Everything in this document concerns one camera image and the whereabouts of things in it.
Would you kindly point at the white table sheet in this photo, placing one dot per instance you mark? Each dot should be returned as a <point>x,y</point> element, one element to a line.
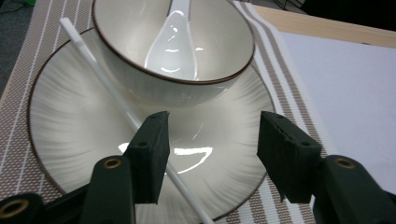
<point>358,109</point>

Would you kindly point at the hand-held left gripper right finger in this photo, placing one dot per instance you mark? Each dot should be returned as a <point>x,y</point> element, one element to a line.
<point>292,161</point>

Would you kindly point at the single white chopstick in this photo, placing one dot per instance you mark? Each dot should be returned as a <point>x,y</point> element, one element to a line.
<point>93,62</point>

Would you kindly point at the striped woven placemat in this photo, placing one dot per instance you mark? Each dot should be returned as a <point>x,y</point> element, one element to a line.
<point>18,93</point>

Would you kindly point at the white plate dark rim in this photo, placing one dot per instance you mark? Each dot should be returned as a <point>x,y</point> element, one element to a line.
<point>77,124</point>

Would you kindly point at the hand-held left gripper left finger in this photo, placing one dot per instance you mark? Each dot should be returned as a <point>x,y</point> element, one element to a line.
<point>149,161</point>

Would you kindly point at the white bowl dark rim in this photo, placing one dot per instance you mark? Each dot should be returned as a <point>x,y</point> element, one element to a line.
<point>218,37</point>

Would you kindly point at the white ceramic spoon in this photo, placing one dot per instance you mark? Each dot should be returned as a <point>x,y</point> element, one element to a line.
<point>174,46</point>

